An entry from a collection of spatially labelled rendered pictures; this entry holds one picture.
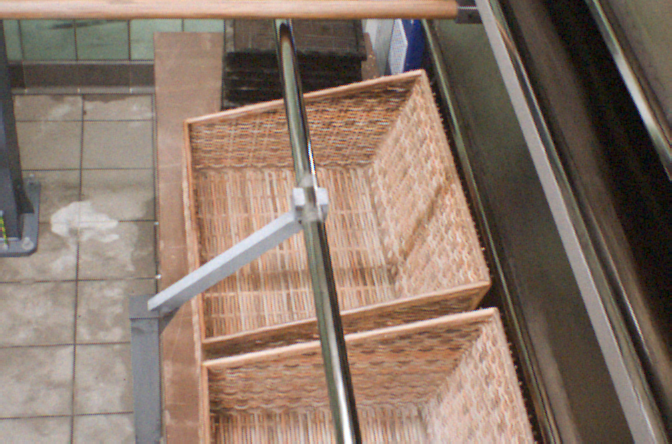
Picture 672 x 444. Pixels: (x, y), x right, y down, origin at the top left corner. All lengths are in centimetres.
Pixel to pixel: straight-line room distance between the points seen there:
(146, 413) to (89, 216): 131
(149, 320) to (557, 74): 67
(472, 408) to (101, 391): 111
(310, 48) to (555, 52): 98
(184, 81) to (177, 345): 73
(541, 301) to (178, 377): 68
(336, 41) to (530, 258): 81
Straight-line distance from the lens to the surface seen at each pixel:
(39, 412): 267
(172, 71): 257
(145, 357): 168
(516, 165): 179
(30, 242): 295
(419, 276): 207
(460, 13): 177
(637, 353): 106
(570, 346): 159
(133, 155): 320
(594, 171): 125
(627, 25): 135
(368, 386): 192
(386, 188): 226
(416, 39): 233
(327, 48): 231
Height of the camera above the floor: 222
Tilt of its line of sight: 45 degrees down
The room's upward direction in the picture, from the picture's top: 9 degrees clockwise
